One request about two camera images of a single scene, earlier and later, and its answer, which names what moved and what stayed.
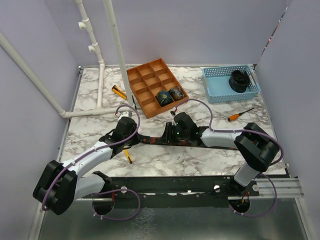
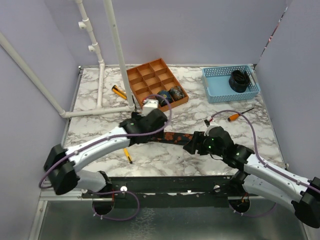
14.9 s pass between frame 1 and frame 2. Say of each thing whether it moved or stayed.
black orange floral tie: moved
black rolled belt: stayed
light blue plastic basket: stayed
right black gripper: moved
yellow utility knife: stayed
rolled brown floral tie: stayed
